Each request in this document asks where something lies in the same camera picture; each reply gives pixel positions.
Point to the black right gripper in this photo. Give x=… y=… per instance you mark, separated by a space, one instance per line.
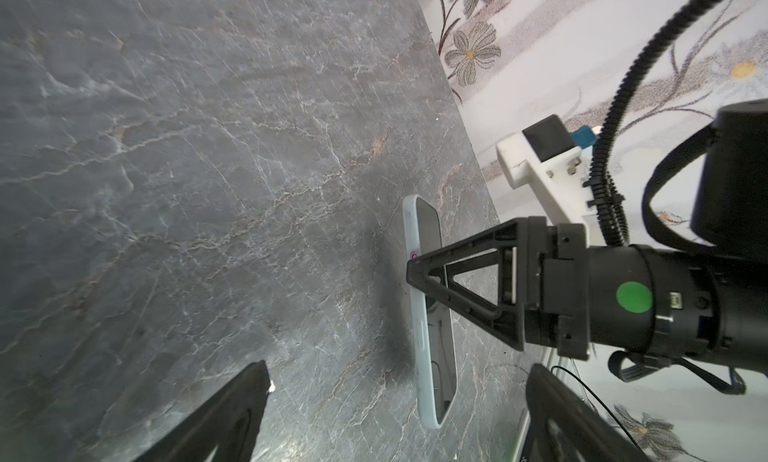
x=541 y=283

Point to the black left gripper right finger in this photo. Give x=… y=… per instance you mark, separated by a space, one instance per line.
x=563 y=428

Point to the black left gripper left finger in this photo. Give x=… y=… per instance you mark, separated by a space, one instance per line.
x=225 y=427

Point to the light blue phone case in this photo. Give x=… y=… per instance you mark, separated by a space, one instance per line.
x=420 y=342

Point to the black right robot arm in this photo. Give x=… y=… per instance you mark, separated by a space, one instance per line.
x=698 y=304

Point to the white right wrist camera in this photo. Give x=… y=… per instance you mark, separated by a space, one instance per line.
x=553 y=161

